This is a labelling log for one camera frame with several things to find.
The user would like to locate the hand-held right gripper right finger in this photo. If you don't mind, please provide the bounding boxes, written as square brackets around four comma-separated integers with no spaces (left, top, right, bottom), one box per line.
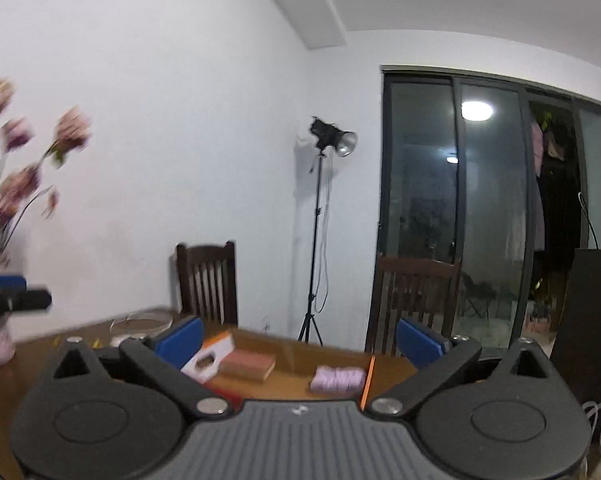
[369,317,553,418]

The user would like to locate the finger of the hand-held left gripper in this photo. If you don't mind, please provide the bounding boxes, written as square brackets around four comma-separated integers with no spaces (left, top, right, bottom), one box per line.
[0,274,52,331]

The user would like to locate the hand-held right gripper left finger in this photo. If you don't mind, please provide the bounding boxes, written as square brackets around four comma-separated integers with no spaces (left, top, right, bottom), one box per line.
[53,316,231,418]

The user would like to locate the red cardboard box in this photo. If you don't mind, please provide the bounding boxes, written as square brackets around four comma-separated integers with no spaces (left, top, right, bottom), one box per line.
[180,331,377,411]

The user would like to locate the dark wooden chair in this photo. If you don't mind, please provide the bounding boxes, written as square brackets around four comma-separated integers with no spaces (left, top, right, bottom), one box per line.
[174,241,239,327]
[364,255,464,361]

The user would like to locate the pink sponge block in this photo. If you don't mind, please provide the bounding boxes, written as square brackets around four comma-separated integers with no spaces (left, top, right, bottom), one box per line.
[219,350,277,384]

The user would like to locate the purple knitted cloth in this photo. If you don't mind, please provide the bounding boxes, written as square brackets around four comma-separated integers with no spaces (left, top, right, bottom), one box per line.
[309,366,366,395]

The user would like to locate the pink artificial flowers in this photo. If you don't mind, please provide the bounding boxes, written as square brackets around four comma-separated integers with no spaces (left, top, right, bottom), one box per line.
[0,77,94,253]

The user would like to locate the black studio light stand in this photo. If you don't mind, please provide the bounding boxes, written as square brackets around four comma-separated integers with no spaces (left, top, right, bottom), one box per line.
[295,116,359,347]

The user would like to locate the sliding glass door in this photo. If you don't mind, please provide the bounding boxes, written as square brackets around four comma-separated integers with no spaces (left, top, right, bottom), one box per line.
[377,65,601,358]

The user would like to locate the hanging clothes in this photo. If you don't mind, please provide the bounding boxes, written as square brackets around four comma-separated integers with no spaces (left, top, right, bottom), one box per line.
[529,109,568,163]

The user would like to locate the white wire loop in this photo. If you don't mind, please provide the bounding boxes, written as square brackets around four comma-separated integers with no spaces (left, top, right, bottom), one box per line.
[109,310,174,347]

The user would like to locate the white cables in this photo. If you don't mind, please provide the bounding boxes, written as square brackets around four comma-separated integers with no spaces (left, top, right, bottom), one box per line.
[581,400,601,461]

